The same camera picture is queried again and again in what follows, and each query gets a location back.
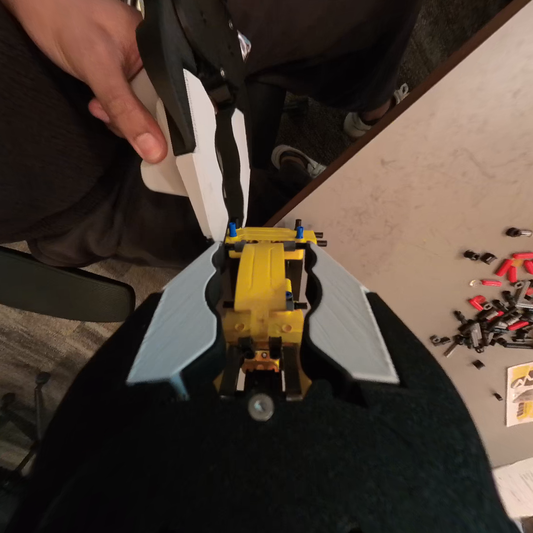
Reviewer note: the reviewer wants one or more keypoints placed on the white paper sheet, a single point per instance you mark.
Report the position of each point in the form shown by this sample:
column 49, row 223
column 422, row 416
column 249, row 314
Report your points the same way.
column 516, row 487

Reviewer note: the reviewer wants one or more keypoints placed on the person's left hand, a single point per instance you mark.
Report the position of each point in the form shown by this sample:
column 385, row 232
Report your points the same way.
column 83, row 41

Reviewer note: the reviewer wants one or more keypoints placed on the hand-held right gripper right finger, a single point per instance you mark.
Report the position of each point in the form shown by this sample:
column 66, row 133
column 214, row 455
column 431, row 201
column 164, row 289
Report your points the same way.
column 349, row 329

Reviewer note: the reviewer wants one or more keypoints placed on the black office chair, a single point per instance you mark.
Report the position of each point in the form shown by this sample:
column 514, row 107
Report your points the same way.
column 62, row 287

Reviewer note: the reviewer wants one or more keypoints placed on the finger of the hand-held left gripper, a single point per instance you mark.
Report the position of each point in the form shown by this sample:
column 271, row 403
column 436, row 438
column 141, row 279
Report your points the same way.
column 245, row 166
column 200, row 175

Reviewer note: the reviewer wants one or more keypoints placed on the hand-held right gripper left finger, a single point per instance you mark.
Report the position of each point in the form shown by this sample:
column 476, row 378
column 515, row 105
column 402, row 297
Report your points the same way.
column 179, row 324

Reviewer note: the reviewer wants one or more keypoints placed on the yellow instruction leaflet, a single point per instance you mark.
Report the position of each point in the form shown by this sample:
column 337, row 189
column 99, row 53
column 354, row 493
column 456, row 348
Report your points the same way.
column 520, row 391

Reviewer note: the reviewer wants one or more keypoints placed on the pile of small toy parts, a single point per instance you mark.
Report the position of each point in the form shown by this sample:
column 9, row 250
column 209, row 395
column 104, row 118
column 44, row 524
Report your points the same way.
column 499, row 320

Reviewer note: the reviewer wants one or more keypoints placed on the yellow black toy brick model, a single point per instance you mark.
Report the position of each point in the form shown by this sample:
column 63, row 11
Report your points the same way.
column 260, row 283

